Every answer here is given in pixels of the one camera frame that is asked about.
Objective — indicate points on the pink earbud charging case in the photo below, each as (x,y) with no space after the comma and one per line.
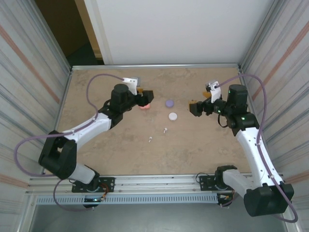
(144,108)

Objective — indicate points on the purple earbud charging case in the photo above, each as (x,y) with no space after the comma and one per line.
(169,103)

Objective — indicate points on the white earbud charging case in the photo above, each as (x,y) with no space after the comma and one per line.
(172,116)

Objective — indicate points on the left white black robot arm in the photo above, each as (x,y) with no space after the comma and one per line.
(84,128)

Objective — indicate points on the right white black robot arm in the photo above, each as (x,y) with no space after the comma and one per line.
(253,149)

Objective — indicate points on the small white screw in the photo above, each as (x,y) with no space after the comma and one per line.
(164,130)

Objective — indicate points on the translucent corrugated side panel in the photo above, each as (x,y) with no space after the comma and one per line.
(289,72)
(19,72)

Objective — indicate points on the tan wooden door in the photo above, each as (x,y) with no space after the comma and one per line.
(87,24)

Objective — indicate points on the grey metal sheet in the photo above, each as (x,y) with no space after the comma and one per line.
(157,220)

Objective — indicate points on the aluminium table side rail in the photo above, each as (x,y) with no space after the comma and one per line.
(252,104)
(64,96)

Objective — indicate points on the aluminium frame crossbar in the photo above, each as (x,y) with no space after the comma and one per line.
(157,67)

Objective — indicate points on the white door frame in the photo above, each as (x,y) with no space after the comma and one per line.
(100,36)

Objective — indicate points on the aluminium frame post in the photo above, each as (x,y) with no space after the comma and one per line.
(258,36)
(49,36)

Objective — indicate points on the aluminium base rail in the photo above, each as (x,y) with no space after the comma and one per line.
(157,183)

